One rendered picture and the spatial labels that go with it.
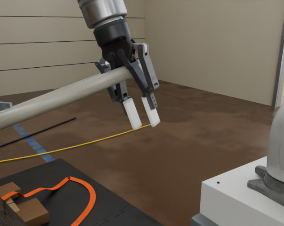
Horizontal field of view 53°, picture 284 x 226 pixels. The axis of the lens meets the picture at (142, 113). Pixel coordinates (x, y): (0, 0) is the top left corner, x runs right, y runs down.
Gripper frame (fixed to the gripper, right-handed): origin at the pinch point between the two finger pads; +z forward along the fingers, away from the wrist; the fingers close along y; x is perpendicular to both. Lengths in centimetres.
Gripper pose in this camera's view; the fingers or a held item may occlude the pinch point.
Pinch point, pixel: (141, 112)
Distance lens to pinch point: 63.8
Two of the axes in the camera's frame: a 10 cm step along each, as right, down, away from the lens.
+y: -8.0, 1.8, 5.7
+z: 3.4, 9.2, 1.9
